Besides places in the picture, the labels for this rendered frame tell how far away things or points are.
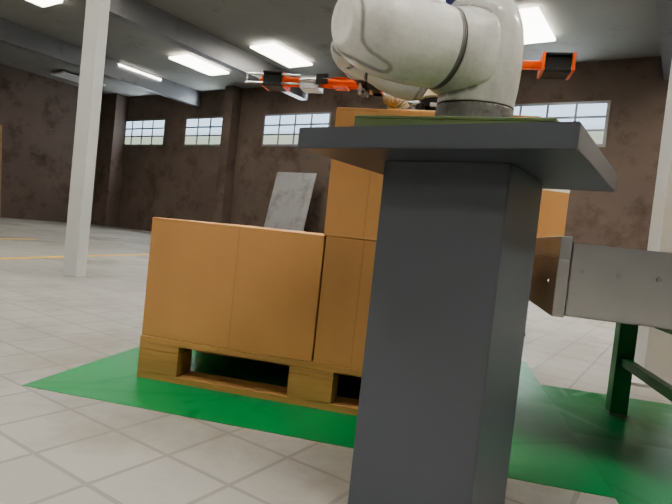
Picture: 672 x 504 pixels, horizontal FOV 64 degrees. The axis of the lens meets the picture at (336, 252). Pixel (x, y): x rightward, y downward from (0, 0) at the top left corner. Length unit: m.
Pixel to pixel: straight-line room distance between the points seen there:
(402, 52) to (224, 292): 1.05
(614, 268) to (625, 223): 8.64
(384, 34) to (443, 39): 0.11
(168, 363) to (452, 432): 1.12
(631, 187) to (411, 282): 9.28
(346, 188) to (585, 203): 8.77
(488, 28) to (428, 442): 0.77
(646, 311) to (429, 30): 0.91
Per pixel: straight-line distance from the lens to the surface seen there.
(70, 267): 4.59
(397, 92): 1.54
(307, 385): 1.74
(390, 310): 1.06
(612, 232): 10.17
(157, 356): 1.92
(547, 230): 3.70
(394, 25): 0.98
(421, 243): 1.03
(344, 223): 1.65
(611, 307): 1.53
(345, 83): 1.91
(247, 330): 1.76
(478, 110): 1.08
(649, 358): 2.96
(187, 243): 1.83
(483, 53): 1.09
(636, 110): 10.46
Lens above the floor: 0.56
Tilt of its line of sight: 2 degrees down
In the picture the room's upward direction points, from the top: 6 degrees clockwise
